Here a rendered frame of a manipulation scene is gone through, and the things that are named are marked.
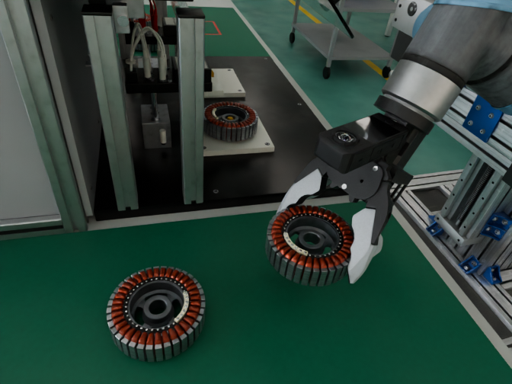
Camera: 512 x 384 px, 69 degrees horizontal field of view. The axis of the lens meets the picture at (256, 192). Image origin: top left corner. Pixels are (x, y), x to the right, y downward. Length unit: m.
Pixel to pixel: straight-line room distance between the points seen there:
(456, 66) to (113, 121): 0.41
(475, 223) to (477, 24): 0.96
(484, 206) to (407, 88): 0.92
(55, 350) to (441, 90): 0.51
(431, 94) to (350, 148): 0.11
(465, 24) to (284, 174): 0.37
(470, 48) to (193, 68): 0.31
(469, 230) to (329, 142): 1.04
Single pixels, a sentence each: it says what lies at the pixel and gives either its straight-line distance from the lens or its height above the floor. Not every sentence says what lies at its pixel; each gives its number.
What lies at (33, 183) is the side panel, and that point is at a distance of 0.58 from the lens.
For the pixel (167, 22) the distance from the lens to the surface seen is 0.92.
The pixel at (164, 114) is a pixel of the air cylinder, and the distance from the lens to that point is 0.74.
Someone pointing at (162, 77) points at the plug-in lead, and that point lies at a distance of 0.68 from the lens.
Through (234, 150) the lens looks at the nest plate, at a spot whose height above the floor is 0.78.
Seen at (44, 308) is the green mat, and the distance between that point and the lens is 0.54.
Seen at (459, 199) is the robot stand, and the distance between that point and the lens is 1.39.
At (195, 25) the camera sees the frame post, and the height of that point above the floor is 1.04.
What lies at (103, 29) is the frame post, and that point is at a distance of 0.47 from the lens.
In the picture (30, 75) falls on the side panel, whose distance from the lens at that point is 0.50.
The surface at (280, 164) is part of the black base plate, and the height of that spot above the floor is 0.77.
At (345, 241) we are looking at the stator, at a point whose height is 0.85.
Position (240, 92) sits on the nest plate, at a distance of 0.94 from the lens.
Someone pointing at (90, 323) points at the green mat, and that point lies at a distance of 0.51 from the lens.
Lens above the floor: 1.17
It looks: 39 degrees down
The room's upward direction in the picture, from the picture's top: 7 degrees clockwise
